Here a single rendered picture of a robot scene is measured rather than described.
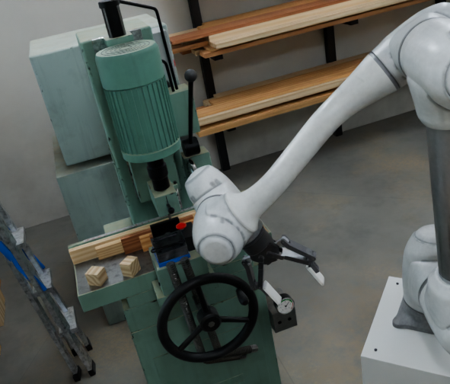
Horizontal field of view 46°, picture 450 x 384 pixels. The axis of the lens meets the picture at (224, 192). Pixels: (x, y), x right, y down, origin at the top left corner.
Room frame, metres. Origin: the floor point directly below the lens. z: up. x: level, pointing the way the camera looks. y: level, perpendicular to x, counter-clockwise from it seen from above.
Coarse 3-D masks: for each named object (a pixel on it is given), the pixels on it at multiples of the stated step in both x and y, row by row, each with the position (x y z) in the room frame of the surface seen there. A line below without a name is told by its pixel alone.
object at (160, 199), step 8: (152, 192) 1.48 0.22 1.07; (160, 192) 1.46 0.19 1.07; (168, 192) 1.45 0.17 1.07; (176, 192) 1.45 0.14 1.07; (152, 200) 1.53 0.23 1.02; (160, 200) 1.44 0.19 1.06; (168, 200) 1.44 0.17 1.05; (176, 200) 1.45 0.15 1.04; (160, 208) 1.43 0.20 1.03; (176, 208) 1.44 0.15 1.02; (160, 216) 1.43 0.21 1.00
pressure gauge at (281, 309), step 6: (282, 294) 1.34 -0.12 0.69; (288, 294) 1.35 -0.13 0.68; (282, 300) 1.32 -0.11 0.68; (288, 300) 1.33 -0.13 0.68; (276, 306) 1.32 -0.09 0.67; (282, 306) 1.32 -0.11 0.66; (288, 306) 1.33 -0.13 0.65; (294, 306) 1.33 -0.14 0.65; (282, 312) 1.32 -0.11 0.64; (288, 312) 1.32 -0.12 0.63
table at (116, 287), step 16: (112, 256) 1.43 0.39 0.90; (144, 256) 1.39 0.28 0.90; (240, 256) 1.36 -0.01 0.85; (80, 272) 1.38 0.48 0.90; (112, 272) 1.34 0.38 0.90; (144, 272) 1.31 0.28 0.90; (80, 288) 1.29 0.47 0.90; (96, 288) 1.28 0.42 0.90; (112, 288) 1.28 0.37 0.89; (128, 288) 1.29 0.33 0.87; (144, 288) 1.30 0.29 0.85; (160, 288) 1.26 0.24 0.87; (208, 288) 1.24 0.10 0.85; (96, 304) 1.26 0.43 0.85; (160, 304) 1.21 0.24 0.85
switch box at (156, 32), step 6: (156, 30) 1.81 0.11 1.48; (156, 36) 1.78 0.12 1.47; (156, 42) 1.78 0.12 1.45; (162, 42) 1.78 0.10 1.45; (168, 42) 1.79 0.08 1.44; (162, 48) 1.78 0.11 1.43; (168, 48) 1.79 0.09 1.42; (162, 54) 1.78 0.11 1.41; (168, 66) 1.78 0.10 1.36; (174, 66) 1.80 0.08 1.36; (174, 72) 1.79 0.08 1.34
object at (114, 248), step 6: (120, 240) 1.45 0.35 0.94; (96, 246) 1.44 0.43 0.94; (102, 246) 1.44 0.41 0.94; (108, 246) 1.43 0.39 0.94; (114, 246) 1.44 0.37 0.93; (120, 246) 1.44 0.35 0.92; (102, 252) 1.43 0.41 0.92; (108, 252) 1.43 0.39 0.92; (114, 252) 1.44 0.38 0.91; (120, 252) 1.44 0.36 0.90; (102, 258) 1.43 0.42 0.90
